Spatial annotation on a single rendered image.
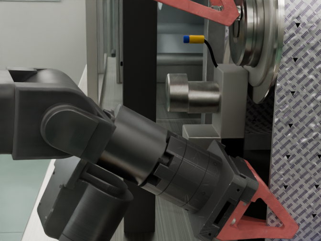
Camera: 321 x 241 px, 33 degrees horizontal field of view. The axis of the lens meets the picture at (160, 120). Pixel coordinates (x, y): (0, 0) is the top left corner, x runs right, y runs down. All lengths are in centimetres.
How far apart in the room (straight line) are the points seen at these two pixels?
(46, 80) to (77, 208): 11
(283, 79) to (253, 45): 4
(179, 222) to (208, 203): 45
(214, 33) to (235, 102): 31
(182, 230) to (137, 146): 45
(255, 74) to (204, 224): 16
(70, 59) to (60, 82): 568
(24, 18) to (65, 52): 55
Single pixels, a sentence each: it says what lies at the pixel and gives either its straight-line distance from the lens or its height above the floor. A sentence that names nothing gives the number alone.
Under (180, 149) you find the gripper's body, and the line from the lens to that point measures 47.
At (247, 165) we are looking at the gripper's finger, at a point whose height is 113.
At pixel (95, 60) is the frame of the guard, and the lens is 150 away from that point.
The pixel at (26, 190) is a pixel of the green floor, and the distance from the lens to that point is 349.
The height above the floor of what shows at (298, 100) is 119.
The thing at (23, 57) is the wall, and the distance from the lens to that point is 618.
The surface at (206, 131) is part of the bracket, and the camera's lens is 58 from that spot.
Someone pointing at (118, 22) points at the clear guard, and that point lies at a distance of 150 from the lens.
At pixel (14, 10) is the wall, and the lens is 614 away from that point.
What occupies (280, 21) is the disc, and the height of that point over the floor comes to 126.
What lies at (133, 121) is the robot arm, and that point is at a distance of 46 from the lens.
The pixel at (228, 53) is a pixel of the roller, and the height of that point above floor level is 120.
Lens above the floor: 130
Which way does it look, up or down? 15 degrees down
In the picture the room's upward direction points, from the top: 1 degrees clockwise
